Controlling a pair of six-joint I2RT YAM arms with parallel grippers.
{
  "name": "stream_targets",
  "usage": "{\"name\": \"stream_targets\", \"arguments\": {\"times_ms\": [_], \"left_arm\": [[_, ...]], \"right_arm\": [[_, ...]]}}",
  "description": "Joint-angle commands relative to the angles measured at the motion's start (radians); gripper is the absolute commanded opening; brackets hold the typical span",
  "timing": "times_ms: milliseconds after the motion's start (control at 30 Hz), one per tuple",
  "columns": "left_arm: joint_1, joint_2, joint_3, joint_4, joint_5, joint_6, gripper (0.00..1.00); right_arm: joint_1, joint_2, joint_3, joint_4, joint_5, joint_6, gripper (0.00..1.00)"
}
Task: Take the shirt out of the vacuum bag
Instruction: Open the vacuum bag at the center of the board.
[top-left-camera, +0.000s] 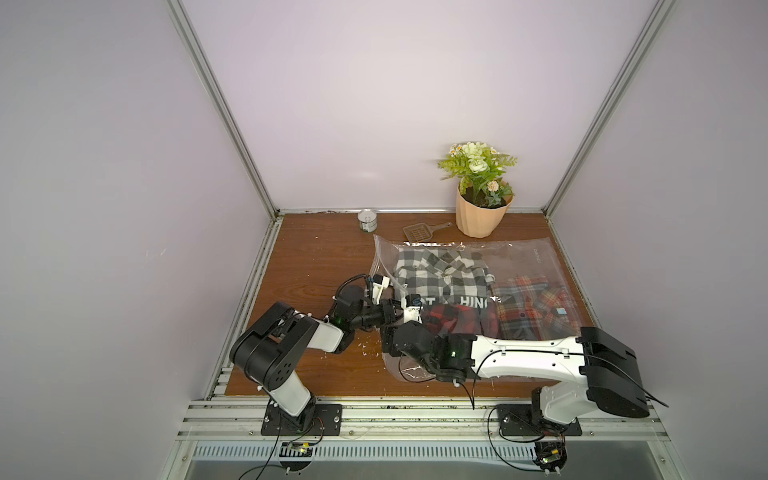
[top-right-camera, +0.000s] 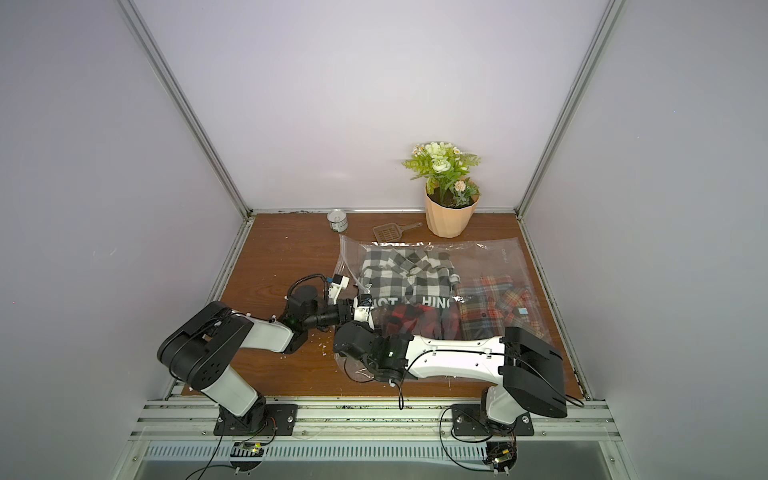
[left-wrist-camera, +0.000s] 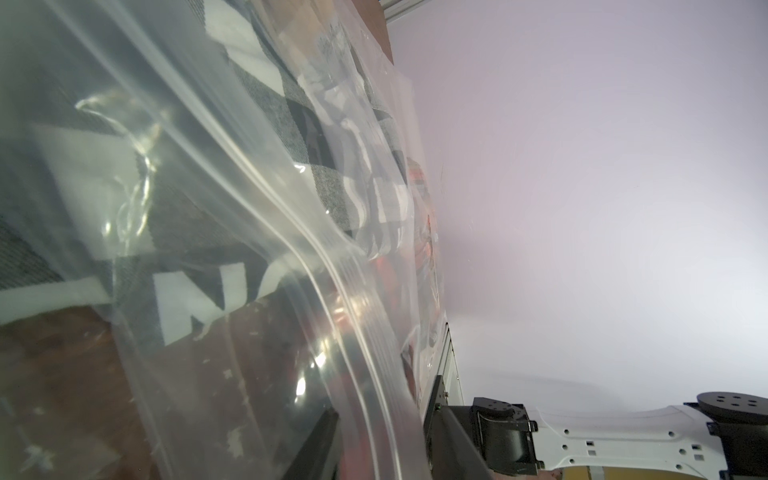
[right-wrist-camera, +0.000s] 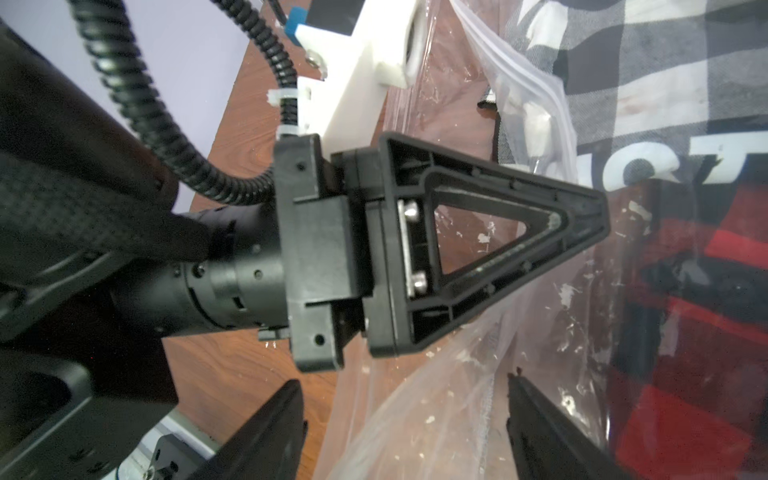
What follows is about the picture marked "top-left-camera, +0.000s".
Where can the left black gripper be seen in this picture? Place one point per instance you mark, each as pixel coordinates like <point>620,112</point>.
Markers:
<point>385,312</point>

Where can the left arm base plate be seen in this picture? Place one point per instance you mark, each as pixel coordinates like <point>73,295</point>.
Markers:
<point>315,420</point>

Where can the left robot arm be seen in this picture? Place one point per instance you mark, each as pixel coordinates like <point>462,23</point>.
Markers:
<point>269,351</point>

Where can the multicolour tartan shirt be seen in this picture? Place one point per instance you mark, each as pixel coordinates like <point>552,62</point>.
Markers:
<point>534,308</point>

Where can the brown plastic scoop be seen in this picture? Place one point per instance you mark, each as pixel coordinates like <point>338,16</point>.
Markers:
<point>423,232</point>

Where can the aluminium rail frame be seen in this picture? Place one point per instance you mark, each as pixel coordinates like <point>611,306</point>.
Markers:
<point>407,428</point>

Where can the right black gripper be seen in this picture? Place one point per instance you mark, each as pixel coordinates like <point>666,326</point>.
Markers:
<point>395,339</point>

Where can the black white checked shirt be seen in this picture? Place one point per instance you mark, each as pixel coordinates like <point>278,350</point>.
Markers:
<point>444,276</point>

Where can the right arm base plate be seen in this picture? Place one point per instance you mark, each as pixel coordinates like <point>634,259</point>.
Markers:
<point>518,420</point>

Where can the red black checked shirt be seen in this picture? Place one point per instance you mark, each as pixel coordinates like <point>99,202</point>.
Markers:
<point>445,319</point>

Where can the clear plastic vacuum bag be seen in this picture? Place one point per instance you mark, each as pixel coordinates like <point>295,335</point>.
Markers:
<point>506,260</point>

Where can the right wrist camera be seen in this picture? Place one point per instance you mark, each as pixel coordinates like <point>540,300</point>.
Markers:
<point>412,306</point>

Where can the small labelled tin can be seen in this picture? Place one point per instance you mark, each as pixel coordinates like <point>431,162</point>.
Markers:
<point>368,220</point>

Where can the potted artificial flower plant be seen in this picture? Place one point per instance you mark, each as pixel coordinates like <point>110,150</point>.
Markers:
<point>483,195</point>

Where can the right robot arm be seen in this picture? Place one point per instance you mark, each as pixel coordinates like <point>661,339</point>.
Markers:
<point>592,371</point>

